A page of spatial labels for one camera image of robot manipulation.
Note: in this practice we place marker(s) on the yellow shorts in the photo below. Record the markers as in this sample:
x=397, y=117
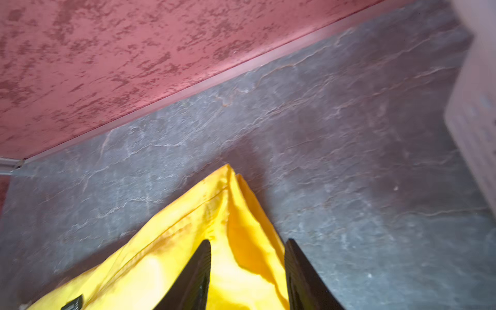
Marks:
x=247, y=255

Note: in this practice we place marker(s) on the white plastic basket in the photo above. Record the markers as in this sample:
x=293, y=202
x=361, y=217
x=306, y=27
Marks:
x=470, y=113

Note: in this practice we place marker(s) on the left aluminium corner post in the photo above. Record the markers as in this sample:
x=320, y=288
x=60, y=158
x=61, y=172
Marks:
x=8, y=166

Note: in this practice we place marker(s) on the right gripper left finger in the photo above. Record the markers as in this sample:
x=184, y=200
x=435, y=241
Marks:
x=190, y=290

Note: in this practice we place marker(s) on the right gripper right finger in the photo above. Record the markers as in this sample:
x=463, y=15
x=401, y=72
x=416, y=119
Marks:
x=306, y=290

